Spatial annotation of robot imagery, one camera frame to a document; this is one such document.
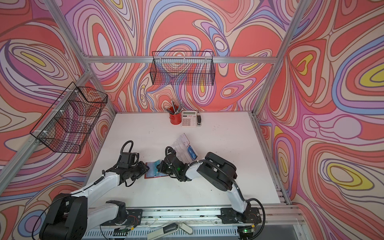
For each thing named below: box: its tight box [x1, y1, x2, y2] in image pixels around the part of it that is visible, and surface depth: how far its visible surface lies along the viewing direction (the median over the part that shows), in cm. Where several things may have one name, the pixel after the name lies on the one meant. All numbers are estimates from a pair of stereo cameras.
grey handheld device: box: [146, 222, 194, 240], surface depth 69 cm
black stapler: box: [196, 111, 202, 127], surface depth 113 cm
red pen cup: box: [169, 112, 182, 125], surface depth 111 cm
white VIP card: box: [180, 133, 190, 147], surface depth 95 cm
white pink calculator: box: [181, 110, 197, 128], surface depth 114 cm
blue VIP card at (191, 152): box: [187, 145, 198, 160], surface depth 88 cm
